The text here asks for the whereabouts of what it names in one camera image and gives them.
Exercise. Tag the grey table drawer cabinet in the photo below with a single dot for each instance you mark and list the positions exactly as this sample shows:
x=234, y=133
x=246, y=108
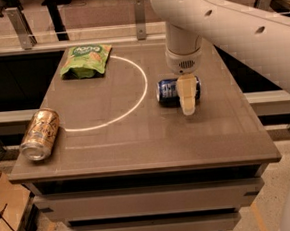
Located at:
x=195, y=200

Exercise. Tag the green chip bag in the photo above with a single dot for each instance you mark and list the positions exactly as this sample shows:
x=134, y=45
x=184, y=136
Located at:
x=85, y=61

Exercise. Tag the blue pepsi can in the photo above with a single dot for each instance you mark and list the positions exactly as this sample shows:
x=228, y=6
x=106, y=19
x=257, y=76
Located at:
x=167, y=91

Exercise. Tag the cardboard box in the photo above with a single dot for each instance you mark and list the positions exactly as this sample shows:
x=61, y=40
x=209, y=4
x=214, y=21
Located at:
x=13, y=202

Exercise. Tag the metal guard rail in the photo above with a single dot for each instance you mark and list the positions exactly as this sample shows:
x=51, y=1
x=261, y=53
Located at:
x=63, y=45

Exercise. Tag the left metal rail bracket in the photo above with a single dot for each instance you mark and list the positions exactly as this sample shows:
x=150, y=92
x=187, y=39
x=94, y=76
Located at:
x=21, y=27

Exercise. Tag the gold soda can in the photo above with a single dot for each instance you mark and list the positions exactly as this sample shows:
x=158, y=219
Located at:
x=41, y=134

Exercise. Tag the middle metal rail bracket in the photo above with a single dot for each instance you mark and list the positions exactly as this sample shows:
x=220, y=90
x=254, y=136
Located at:
x=139, y=11

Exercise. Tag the black desk leg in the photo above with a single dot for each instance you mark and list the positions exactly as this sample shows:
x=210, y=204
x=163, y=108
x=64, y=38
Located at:
x=56, y=20

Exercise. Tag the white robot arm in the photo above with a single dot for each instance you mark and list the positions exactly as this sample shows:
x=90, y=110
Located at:
x=257, y=38

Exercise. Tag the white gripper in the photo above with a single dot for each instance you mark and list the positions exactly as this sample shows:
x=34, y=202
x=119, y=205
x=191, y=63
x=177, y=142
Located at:
x=183, y=61

